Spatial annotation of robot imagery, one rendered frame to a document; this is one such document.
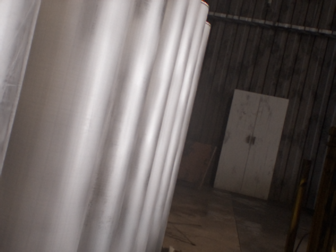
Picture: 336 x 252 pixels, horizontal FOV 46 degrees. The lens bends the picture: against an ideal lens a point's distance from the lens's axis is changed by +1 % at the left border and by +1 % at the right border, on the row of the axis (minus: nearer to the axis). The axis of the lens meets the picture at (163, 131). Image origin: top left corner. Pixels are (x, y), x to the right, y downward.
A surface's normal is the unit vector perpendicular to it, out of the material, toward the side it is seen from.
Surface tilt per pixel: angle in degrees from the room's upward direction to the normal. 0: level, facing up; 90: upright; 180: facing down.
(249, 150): 90
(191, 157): 105
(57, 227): 90
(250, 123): 90
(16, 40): 90
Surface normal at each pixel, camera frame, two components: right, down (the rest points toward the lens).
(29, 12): 0.97, 0.21
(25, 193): -0.07, -0.04
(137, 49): 0.51, 0.10
